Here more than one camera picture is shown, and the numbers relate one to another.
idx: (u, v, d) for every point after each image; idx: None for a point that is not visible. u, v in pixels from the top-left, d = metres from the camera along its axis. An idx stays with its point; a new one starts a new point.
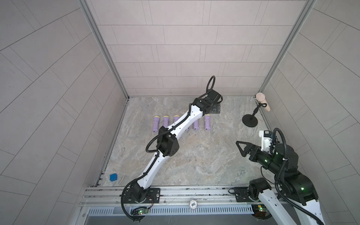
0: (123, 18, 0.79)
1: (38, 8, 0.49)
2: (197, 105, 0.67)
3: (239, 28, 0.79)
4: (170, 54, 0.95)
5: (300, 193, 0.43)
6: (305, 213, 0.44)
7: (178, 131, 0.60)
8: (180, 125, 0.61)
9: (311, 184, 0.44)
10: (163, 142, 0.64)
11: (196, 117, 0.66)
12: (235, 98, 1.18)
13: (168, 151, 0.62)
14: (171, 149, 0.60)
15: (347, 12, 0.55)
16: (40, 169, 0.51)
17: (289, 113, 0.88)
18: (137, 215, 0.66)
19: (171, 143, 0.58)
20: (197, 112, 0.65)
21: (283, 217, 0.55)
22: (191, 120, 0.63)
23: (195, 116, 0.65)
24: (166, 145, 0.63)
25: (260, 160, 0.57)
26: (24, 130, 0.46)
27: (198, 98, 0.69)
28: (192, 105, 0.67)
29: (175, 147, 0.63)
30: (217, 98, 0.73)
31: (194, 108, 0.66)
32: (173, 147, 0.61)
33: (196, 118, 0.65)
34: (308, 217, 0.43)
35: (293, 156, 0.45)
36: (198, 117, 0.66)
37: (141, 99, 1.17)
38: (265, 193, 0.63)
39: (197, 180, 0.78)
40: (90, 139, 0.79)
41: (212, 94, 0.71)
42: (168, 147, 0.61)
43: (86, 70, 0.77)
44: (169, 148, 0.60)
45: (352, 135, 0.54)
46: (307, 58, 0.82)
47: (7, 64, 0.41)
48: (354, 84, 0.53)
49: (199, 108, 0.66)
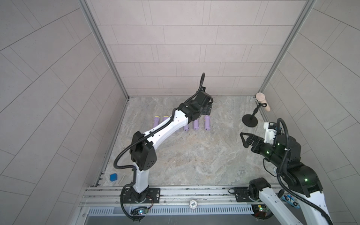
0: (123, 18, 0.79)
1: (38, 8, 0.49)
2: (182, 110, 0.58)
3: (239, 28, 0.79)
4: (170, 54, 0.95)
5: (303, 184, 0.41)
6: (309, 206, 0.42)
7: (158, 138, 0.49)
8: (160, 131, 0.51)
9: (314, 175, 0.42)
10: (137, 153, 0.52)
11: (180, 124, 0.57)
12: (235, 98, 1.18)
13: (143, 164, 0.50)
14: (146, 162, 0.49)
15: (347, 12, 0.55)
16: (40, 169, 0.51)
17: (289, 113, 0.88)
18: (137, 215, 0.66)
19: (146, 153, 0.47)
20: (182, 118, 0.55)
21: (284, 213, 0.54)
22: (173, 126, 0.53)
23: (179, 123, 0.55)
24: (140, 157, 0.51)
25: (262, 151, 0.56)
26: (25, 130, 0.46)
27: (183, 103, 0.60)
28: (176, 109, 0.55)
29: (152, 159, 0.51)
30: (206, 100, 0.63)
31: (178, 113, 0.57)
32: (148, 159, 0.49)
33: (180, 126, 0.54)
34: (312, 209, 0.41)
35: (294, 145, 0.43)
36: (183, 124, 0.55)
37: (141, 99, 1.17)
38: (265, 191, 0.63)
39: (197, 180, 0.78)
40: (90, 140, 0.79)
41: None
42: (142, 160, 0.50)
43: (86, 70, 0.77)
44: (144, 161, 0.48)
45: (353, 134, 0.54)
46: (307, 58, 0.82)
47: (6, 64, 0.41)
48: (355, 84, 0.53)
49: (185, 113, 0.57)
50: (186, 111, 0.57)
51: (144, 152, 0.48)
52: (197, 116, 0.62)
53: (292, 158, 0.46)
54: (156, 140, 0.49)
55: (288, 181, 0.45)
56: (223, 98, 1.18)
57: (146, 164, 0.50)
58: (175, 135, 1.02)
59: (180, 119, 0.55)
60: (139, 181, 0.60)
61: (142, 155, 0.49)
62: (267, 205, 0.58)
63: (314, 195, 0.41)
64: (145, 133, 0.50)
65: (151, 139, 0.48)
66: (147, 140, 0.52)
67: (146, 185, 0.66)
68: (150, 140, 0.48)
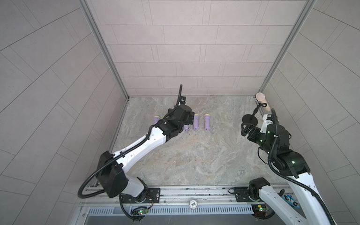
0: (123, 18, 0.79)
1: (38, 8, 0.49)
2: (160, 127, 0.54)
3: (239, 28, 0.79)
4: (170, 54, 0.95)
5: (291, 168, 0.44)
6: (298, 186, 0.44)
7: (129, 160, 0.44)
8: (132, 152, 0.45)
9: (302, 159, 0.45)
10: (103, 176, 0.45)
11: (157, 142, 0.52)
12: (235, 98, 1.18)
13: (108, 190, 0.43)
14: (114, 187, 0.42)
15: (347, 12, 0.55)
16: (40, 169, 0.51)
17: (289, 113, 0.88)
18: (137, 215, 0.66)
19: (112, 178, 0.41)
20: (159, 137, 0.51)
21: (284, 208, 0.53)
22: (148, 146, 0.49)
23: (155, 141, 0.51)
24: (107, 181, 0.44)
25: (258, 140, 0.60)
26: (25, 129, 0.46)
27: (162, 120, 0.57)
28: (154, 126, 0.54)
29: (119, 185, 0.44)
30: (183, 115, 0.59)
31: (156, 131, 0.53)
32: (116, 183, 0.42)
33: (157, 144, 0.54)
34: (303, 190, 0.43)
35: (283, 131, 0.47)
36: (160, 143, 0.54)
37: (141, 99, 1.17)
38: (264, 189, 0.63)
39: (197, 180, 0.78)
40: (90, 140, 0.79)
41: (178, 113, 0.58)
42: (109, 184, 0.42)
43: (86, 70, 0.77)
44: (110, 185, 0.42)
45: (353, 134, 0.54)
46: (307, 58, 0.82)
47: (7, 64, 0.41)
48: (355, 84, 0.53)
49: (162, 131, 0.53)
50: (164, 129, 0.54)
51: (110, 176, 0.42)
52: (176, 132, 0.58)
53: (282, 144, 0.49)
54: (127, 162, 0.43)
55: (277, 165, 0.48)
56: (223, 98, 1.18)
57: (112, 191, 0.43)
58: None
59: (157, 138, 0.51)
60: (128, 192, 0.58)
61: (108, 179, 0.44)
62: (267, 202, 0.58)
63: (302, 176, 0.43)
64: (115, 153, 0.44)
65: (121, 161, 0.42)
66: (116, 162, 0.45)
67: (142, 186, 0.64)
68: (119, 162, 0.42)
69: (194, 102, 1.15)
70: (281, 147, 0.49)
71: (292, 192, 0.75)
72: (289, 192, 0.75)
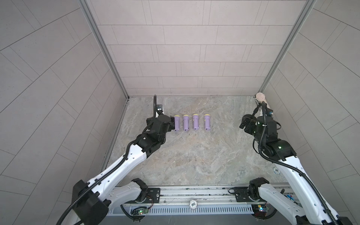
0: (123, 18, 0.79)
1: (38, 8, 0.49)
2: (139, 144, 0.52)
3: (239, 28, 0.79)
4: (170, 54, 0.95)
5: (279, 152, 0.48)
6: (287, 168, 0.47)
7: (105, 186, 0.41)
8: (109, 176, 0.43)
9: (288, 145, 0.50)
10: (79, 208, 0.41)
11: (136, 161, 0.50)
12: (235, 98, 1.18)
13: (87, 221, 0.40)
14: (92, 217, 0.40)
15: (347, 12, 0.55)
16: (40, 169, 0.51)
17: (289, 113, 0.88)
18: (137, 215, 0.66)
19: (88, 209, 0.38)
20: (138, 153, 0.49)
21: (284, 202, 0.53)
22: (127, 166, 0.47)
23: (135, 160, 0.49)
24: (84, 213, 0.40)
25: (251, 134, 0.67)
26: (25, 130, 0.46)
27: (140, 135, 0.55)
28: (133, 144, 0.52)
29: (99, 214, 0.42)
30: (161, 126, 0.55)
31: (135, 148, 0.50)
32: (95, 212, 0.40)
33: (137, 162, 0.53)
34: (291, 172, 0.46)
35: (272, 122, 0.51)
36: (140, 160, 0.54)
37: (141, 99, 1.17)
38: (263, 186, 0.64)
39: (197, 180, 0.78)
40: (90, 140, 0.79)
41: (156, 126, 0.55)
42: (86, 215, 0.39)
43: (86, 70, 0.77)
44: (88, 216, 0.39)
45: (353, 134, 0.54)
46: (307, 58, 0.82)
47: (7, 64, 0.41)
48: (354, 84, 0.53)
49: (142, 147, 0.51)
50: (144, 144, 0.52)
51: (86, 207, 0.38)
52: (157, 146, 0.55)
53: (271, 133, 0.52)
54: (104, 188, 0.41)
55: (267, 153, 0.52)
56: (223, 98, 1.18)
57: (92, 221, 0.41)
58: (175, 135, 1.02)
59: (138, 153, 0.49)
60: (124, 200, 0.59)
61: (84, 211, 0.40)
62: (267, 199, 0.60)
63: (289, 159, 0.47)
64: (89, 182, 0.41)
65: (97, 189, 0.40)
66: (93, 191, 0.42)
67: (137, 189, 0.62)
68: (95, 191, 0.39)
69: (194, 102, 1.15)
70: (271, 137, 0.53)
71: (292, 192, 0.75)
72: (289, 192, 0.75)
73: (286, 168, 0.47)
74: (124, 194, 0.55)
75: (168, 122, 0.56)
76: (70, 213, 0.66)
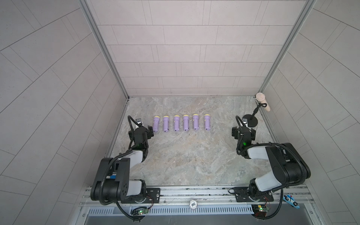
0: (123, 18, 0.79)
1: (38, 8, 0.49)
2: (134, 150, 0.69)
3: (240, 28, 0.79)
4: (170, 54, 0.95)
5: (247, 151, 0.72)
6: (250, 148, 0.69)
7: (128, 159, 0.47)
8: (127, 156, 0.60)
9: None
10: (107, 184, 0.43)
11: (139, 156, 0.64)
12: (235, 98, 1.18)
13: (121, 184, 0.43)
14: (124, 181, 0.44)
15: (347, 12, 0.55)
16: (39, 170, 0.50)
17: (289, 113, 0.88)
18: (137, 215, 0.66)
19: (122, 169, 0.45)
20: (138, 152, 0.63)
21: (269, 178, 0.58)
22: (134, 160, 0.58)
23: (138, 154, 0.62)
24: (118, 177, 0.44)
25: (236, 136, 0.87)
26: (25, 130, 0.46)
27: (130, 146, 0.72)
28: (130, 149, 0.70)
29: (125, 182, 0.46)
30: (142, 136, 0.72)
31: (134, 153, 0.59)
32: (126, 174, 0.46)
33: (139, 158, 0.64)
34: (251, 148, 0.68)
35: (247, 132, 0.72)
36: (140, 160, 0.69)
37: (141, 99, 1.17)
38: (258, 179, 0.66)
39: (197, 180, 0.78)
40: (90, 139, 0.79)
41: (138, 137, 0.69)
42: (121, 176, 0.44)
43: (86, 70, 0.77)
44: (122, 176, 0.44)
45: (352, 135, 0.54)
46: (307, 58, 0.82)
47: (7, 64, 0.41)
48: (354, 84, 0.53)
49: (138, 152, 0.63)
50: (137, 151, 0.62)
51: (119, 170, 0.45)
52: (146, 150, 0.70)
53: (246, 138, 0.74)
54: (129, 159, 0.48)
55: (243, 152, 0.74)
56: (223, 98, 1.18)
57: (123, 188, 0.44)
58: (175, 135, 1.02)
59: (138, 156, 0.62)
60: (132, 190, 0.58)
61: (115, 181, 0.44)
62: (261, 187, 0.64)
63: (251, 151, 0.69)
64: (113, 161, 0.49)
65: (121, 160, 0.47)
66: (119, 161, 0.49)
67: (138, 182, 0.64)
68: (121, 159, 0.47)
69: (194, 102, 1.15)
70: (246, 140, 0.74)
71: (292, 192, 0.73)
72: (289, 192, 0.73)
73: (251, 148, 0.68)
74: (132, 186, 0.57)
75: (144, 131, 0.72)
76: (70, 214, 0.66)
